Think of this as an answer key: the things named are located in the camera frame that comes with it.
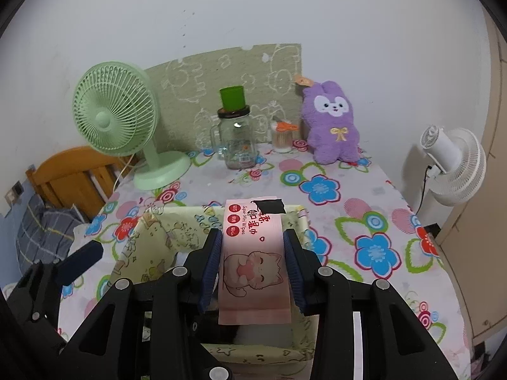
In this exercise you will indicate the green plastic cup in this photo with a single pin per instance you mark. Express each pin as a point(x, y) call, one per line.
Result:
point(233, 98)

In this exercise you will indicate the cotton swab jar orange lid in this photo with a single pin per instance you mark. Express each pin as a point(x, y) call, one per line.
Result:
point(282, 134)

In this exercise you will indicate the purple plush bunny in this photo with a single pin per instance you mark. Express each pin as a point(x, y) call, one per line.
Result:
point(328, 116)

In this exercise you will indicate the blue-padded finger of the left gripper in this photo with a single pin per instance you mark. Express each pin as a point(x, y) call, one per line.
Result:
point(79, 262)

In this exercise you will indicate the pink wet wipes pack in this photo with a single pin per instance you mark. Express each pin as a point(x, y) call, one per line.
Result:
point(253, 285)

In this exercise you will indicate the wall power outlet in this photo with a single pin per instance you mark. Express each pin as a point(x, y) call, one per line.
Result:
point(14, 193)

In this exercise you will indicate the grey plaid pillow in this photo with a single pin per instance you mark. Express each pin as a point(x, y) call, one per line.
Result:
point(45, 233)

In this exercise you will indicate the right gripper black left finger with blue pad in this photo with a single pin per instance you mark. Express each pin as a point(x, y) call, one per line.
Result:
point(150, 329)

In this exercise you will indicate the glass mason jar mug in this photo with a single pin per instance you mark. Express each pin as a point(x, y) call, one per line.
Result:
point(233, 138)

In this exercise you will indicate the white standing fan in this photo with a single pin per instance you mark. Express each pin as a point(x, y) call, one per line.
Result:
point(459, 164)

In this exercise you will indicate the green desk fan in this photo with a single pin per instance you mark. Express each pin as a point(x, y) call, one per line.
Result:
point(116, 110)

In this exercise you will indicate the yellow cartoon fabric storage box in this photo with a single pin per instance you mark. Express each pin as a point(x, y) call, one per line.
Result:
point(166, 237)

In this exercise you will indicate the beige wooden door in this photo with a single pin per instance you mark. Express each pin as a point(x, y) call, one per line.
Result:
point(473, 239)

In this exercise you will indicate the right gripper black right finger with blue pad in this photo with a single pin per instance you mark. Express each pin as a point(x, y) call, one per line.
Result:
point(395, 345)

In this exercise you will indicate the floral tablecloth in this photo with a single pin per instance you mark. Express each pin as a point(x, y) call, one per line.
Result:
point(349, 214)

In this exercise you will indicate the green cartoon cardboard panel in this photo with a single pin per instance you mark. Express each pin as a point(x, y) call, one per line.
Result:
point(188, 91)

